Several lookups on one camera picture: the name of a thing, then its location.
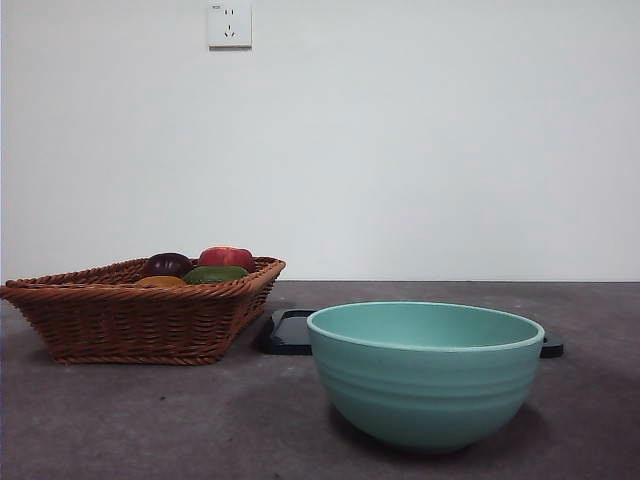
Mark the dark purple plum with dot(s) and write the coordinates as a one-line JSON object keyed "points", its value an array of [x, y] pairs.
{"points": [[165, 264]]}

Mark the green avocado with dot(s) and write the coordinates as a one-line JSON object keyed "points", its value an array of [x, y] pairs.
{"points": [[215, 274]]}

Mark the brown wicker basket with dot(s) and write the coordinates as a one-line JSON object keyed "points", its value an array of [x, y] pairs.
{"points": [[125, 325]]}

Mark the red apple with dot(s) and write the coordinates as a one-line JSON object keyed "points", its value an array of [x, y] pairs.
{"points": [[225, 257]]}

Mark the teal ribbed bowl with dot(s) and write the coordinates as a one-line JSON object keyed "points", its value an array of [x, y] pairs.
{"points": [[425, 395]]}

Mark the brown-yellow kiwi fruit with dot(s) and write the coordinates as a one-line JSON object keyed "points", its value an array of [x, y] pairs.
{"points": [[160, 281]]}

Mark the dark green plastic tray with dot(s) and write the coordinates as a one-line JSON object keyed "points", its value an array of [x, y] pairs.
{"points": [[282, 335]]}

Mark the white wall socket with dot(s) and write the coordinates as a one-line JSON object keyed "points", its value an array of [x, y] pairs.
{"points": [[230, 25]]}

